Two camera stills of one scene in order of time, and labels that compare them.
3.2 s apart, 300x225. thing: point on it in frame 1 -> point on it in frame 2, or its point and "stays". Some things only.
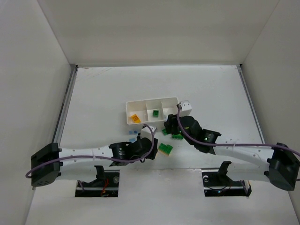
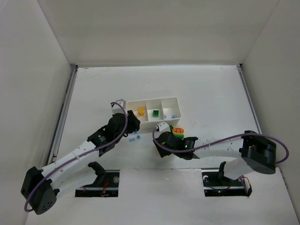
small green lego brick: [155, 113] stays
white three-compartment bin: [150, 110] stays
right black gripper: [170, 124] -> [161, 142]
